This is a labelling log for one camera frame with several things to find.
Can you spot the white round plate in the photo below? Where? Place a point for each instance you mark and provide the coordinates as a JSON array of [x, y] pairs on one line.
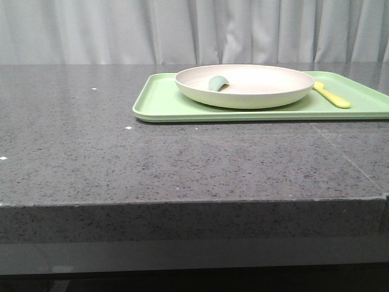
[[250, 86]]

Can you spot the yellow plastic fork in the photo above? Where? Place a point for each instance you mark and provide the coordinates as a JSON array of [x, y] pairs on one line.
[[331, 97]]

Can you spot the light green tray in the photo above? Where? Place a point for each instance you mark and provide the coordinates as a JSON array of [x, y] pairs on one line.
[[161, 102]]

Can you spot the green plastic spoon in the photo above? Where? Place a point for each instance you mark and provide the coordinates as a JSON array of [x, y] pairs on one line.
[[217, 83]]

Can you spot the white curtain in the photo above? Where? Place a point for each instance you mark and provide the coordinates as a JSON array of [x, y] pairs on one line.
[[193, 32]]

